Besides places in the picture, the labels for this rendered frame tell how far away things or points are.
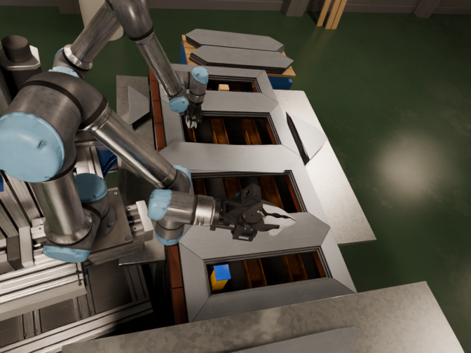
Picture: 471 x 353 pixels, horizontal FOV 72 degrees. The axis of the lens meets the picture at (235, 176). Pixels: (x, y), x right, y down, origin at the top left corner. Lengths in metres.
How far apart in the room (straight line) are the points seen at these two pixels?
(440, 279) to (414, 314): 1.75
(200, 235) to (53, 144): 0.92
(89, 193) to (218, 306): 0.65
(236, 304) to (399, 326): 0.59
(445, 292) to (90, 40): 2.92
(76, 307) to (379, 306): 1.46
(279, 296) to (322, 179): 0.82
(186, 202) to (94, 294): 1.32
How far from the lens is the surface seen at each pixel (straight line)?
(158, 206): 0.77
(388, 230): 3.11
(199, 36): 2.54
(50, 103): 0.68
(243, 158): 1.74
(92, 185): 1.05
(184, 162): 1.65
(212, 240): 1.44
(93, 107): 0.76
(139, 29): 1.20
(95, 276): 2.05
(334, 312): 1.27
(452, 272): 3.31
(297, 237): 1.57
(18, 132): 0.63
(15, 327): 2.06
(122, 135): 0.80
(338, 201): 1.94
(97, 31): 1.38
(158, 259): 1.56
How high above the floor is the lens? 2.13
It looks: 51 degrees down
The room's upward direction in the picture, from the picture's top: 22 degrees clockwise
